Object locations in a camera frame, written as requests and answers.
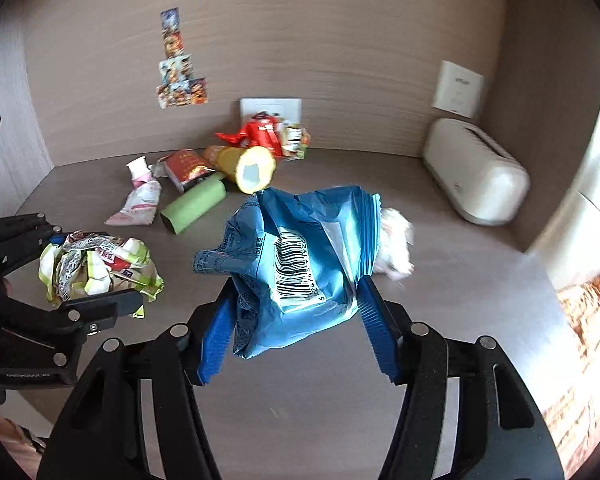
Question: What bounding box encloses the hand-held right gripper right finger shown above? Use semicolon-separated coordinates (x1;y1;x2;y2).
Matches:
356;276;566;480

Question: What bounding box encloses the group of colourful wall stickers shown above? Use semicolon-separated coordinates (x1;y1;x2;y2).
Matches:
156;7;209;110

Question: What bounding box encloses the small colourful drink carton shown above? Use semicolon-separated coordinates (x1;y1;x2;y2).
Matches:
280;121;311;161

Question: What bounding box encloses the yellow chip canister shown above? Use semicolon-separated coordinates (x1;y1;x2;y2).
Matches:
203;144;277;195

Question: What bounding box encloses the green cardboard roll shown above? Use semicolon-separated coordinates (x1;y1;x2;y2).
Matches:
160;172;227;236

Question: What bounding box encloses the white wall socket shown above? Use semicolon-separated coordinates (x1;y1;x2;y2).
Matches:
239;97;302;128
431;60;485;120

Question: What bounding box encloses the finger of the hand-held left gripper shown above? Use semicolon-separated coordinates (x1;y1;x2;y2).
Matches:
55;288;146;335
0;213;65;283

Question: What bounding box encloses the green white wrapper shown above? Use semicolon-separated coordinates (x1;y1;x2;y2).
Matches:
39;230;165;320

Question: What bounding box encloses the orange blanket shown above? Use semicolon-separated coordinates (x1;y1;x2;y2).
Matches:
542;260;600;476

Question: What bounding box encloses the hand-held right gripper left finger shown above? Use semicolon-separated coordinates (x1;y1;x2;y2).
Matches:
36;277;241;480

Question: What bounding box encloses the red plastic wrapper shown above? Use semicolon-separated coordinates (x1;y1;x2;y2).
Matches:
215;112;286;158

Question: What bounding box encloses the pink white toothpaste tube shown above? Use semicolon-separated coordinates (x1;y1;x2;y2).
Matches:
105;156;162;227

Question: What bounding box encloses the blue snack bag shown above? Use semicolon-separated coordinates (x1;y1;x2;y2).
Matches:
194;185;383;361

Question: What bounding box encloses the crumpled white tissue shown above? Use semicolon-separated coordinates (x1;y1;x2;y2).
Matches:
374;207;416;281

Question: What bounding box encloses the red brown snack packet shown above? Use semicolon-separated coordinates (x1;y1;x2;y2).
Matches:
150;149;216;195

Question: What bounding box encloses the cream tissue box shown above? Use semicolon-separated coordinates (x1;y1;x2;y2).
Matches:
422;118;531;226

